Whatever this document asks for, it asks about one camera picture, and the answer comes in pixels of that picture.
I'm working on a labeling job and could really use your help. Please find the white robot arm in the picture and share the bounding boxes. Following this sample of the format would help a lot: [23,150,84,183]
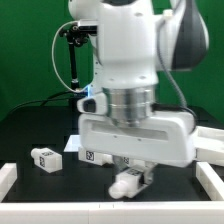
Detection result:
[68,0,209,199]

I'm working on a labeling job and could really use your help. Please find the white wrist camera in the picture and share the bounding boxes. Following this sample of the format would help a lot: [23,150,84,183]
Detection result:
[77,93,107,115]

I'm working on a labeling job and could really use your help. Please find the grey camera cable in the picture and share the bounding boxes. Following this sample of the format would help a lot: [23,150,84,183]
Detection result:
[50,20,83,93]

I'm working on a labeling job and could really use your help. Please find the white square table top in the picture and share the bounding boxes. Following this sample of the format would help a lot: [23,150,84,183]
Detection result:
[193,126,224,167]

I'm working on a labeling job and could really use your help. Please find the white U-shaped obstacle fence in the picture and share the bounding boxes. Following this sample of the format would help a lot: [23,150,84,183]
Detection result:
[0,162,224,224]

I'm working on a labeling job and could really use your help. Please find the black camera on stand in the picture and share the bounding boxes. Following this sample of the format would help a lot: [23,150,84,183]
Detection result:
[64,20,97,90]

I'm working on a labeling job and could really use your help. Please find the white AprilTag base sheet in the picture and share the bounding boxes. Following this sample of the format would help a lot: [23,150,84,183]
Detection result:
[64,135,81,152]

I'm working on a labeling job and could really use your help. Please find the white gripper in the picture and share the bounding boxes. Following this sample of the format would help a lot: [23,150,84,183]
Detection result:
[79,111,196,193]

